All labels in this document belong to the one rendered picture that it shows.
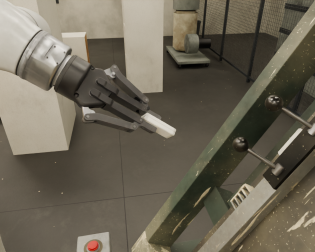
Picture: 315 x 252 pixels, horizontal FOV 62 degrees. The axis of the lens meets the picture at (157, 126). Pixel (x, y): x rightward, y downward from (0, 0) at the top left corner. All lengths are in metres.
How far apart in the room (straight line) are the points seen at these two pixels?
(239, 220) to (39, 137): 2.71
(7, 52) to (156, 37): 3.85
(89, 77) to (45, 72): 0.08
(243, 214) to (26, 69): 0.59
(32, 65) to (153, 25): 3.80
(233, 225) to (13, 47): 0.63
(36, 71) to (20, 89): 2.50
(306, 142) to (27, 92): 2.65
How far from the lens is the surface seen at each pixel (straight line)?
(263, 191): 0.71
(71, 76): 0.47
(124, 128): 0.49
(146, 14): 4.19
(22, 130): 3.18
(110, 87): 0.49
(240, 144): 0.64
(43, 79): 0.47
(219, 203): 0.92
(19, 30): 0.48
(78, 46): 5.48
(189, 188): 0.93
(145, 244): 1.10
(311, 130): 0.66
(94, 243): 1.07
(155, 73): 4.42
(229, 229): 0.77
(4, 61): 0.49
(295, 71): 0.85
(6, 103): 3.07
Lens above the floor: 1.80
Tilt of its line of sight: 31 degrees down
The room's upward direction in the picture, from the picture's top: straight up
